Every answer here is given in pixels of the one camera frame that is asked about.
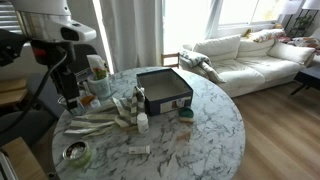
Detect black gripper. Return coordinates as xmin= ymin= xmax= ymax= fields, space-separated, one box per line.
xmin=49 ymin=61 xmax=82 ymax=112

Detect white pill bottle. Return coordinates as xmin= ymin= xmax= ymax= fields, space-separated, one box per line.
xmin=136 ymin=112 xmax=150 ymax=135

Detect orange snack packets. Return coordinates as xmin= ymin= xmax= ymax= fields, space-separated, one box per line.
xmin=79 ymin=94 xmax=96 ymax=108

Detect small white jar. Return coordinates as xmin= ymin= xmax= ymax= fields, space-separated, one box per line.
xmin=89 ymin=98 xmax=102 ymax=109

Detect grey white striped cloth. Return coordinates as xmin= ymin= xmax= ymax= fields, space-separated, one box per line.
xmin=63 ymin=85 xmax=147 ymax=139

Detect dark grey chair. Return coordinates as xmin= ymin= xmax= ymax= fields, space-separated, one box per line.
xmin=0 ymin=109 xmax=58 ymax=148
xmin=26 ymin=72 xmax=68 ymax=118

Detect wooden bench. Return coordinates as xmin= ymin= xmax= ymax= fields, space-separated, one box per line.
xmin=0 ymin=78 xmax=29 ymax=108

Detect light wooden furniture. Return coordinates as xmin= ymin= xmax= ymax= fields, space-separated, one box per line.
xmin=0 ymin=136 xmax=49 ymax=180

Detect small white tube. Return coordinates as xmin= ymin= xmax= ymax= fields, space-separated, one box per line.
xmin=128 ymin=145 xmax=152 ymax=156

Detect dark blue cardboard box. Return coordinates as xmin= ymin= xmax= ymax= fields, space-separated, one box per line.
xmin=135 ymin=68 xmax=194 ymax=117

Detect white curtain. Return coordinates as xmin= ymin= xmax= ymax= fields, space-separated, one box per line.
xmin=99 ymin=0 xmax=165 ymax=74

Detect wooden chair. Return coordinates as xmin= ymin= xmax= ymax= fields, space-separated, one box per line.
xmin=160 ymin=52 xmax=181 ymax=69

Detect white window blinds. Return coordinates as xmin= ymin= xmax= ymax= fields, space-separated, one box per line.
xmin=0 ymin=0 xmax=23 ymax=34

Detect green sponge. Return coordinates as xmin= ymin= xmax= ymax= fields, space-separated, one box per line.
xmin=177 ymin=107 xmax=195 ymax=124

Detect small wooden block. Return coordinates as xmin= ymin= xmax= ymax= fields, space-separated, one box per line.
xmin=176 ymin=131 xmax=193 ymax=142

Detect grey white throw blanket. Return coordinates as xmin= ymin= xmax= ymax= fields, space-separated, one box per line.
xmin=179 ymin=49 xmax=227 ymax=84

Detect white sofa cushion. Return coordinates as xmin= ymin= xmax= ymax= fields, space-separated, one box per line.
xmin=237 ymin=38 xmax=278 ymax=59
xmin=267 ymin=40 xmax=316 ymax=66
xmin=193 ymin=34 xmax=242 ymax=63

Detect white sofa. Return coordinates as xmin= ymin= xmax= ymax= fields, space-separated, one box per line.
xmin=182 ymin=28 xmax=316 ymax=98

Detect floral patterned pillow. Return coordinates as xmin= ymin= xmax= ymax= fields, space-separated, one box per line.
xmin=248 ymin=28 xmax=286 ymax=44

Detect black coffee table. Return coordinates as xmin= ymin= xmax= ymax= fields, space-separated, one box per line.
xmin=289 ymin=64 xmax=320 ymax=98

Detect white lamp shade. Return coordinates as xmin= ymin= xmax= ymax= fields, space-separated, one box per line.
xmin=281 ymin=0 xmax=303 ymax=16
xmin=301 ymin=0 xmax=320 ymax=11

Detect black plant stand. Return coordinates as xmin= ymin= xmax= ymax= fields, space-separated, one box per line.
xmin=288 ymin=9 xmax=318 ymax=38

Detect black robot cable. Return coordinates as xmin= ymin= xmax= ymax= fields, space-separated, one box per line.
xmin=0 ymin=49 xmax=69 ymax=138

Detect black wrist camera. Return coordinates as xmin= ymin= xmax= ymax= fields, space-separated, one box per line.
xmin=0 ymin=29 xmax=29 ymax=67

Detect white window frame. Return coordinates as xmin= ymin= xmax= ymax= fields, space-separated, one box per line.
xmin=206 ymin=0 xmax=291 ymax=38

